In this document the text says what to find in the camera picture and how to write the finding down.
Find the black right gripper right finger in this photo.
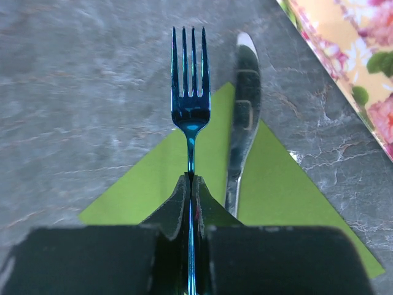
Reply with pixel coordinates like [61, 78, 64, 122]
[193, 176, 374, 294]

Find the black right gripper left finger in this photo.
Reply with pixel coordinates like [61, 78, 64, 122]
[1, 175, 189, 294]

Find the green paper napkin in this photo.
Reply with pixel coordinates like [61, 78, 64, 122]
[79, 83, 384, 278]

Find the blue metallic fork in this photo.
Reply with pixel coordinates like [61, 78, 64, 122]
[171, 28, 211, 294]

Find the silver table knife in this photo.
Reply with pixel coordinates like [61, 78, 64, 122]
[224, 31, 262, 218]

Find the floral rectangular tray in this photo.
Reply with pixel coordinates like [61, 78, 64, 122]
[278, 1, 392, 157]

